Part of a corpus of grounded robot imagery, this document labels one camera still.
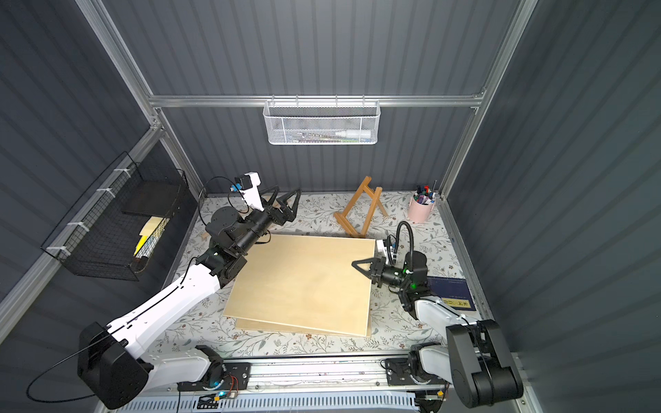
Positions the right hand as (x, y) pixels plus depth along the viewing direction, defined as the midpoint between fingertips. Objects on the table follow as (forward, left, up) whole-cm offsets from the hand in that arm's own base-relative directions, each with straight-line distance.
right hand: (357, 267), depth 77 cm
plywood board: (-12, +30, -17) cm, 37 cm away
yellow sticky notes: (+8, +61, +10) cm, 63 cm away
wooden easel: (+23, +61, -16) cm, 67 cm away
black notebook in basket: (+18, +65, +11) cm, 69 cm away
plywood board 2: (-2, +16, -5) cm, 16 cm away
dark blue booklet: (0, -35, -17) cm, 39 cm away
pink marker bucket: (+33, -28, -8) cm, 44 cm away
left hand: (+9, +17, +23) cm, 30 cm away
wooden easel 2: (+29, +4, -13) cm, 32 cm away
